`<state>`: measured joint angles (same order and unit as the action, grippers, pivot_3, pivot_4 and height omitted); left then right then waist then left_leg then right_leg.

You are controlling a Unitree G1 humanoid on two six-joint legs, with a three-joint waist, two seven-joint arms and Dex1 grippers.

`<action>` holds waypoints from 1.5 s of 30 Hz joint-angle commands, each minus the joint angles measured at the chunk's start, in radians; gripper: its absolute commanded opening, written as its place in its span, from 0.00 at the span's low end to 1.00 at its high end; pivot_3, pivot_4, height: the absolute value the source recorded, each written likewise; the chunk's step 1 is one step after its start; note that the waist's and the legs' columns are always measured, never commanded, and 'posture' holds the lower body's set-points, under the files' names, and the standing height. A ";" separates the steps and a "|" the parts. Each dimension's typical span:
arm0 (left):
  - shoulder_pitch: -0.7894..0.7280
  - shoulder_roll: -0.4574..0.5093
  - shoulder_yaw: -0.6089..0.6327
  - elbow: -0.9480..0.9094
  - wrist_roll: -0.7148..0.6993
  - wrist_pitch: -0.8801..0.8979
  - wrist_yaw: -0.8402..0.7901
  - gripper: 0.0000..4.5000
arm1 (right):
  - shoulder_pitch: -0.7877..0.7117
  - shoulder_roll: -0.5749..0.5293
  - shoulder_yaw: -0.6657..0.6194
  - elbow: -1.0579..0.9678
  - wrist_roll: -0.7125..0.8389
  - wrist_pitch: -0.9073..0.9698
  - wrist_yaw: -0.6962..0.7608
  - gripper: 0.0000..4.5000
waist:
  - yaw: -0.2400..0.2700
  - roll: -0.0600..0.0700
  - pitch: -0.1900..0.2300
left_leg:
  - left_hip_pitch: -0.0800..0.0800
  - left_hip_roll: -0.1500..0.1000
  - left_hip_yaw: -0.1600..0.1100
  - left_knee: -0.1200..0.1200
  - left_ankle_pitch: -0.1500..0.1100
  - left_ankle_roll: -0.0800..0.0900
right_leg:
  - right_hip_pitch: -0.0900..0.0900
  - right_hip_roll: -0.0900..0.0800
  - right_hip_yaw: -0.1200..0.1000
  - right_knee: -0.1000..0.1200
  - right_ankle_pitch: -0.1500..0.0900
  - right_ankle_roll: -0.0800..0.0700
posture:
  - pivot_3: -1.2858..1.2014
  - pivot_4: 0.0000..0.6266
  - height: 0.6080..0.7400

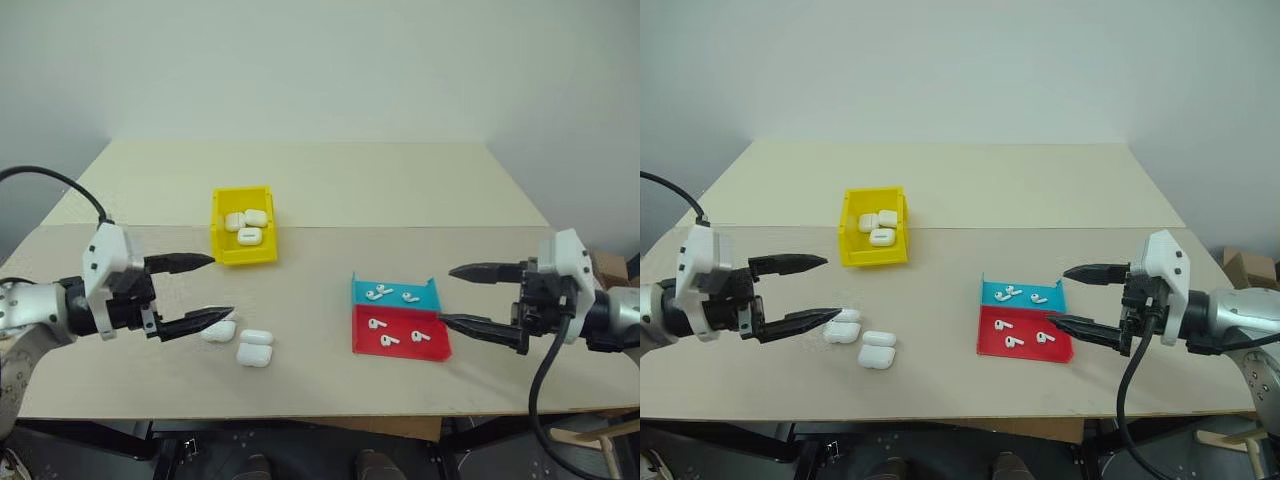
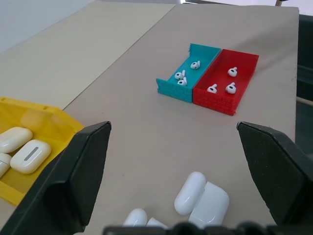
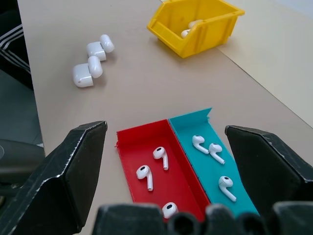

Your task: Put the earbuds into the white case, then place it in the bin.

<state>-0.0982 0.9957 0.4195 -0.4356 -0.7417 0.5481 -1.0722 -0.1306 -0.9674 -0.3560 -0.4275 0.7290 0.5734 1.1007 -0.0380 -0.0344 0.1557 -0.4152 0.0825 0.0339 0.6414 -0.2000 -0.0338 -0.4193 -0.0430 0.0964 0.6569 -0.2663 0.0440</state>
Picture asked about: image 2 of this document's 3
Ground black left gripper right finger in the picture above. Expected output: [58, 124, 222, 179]
[236, 121, 313, 227]

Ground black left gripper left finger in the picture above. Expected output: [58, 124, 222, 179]
[0, 120, 112, 235]

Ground white case with grey strip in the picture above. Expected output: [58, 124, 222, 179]
[10, 139, 52, 175]

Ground yellow plastic bin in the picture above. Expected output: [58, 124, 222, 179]
[0, 96, 85, 206]

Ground wooden rod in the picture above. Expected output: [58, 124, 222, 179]
[296, 96, 313, 107]

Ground red brick-pattern tray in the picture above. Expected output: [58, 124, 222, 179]
[192, 48, 260, 116]

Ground dark grey bin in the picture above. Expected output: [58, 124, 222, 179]
[295, 13, 313, 101]

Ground teal brick-pattern tray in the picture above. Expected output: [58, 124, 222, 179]
[156, 43, 222, 103]

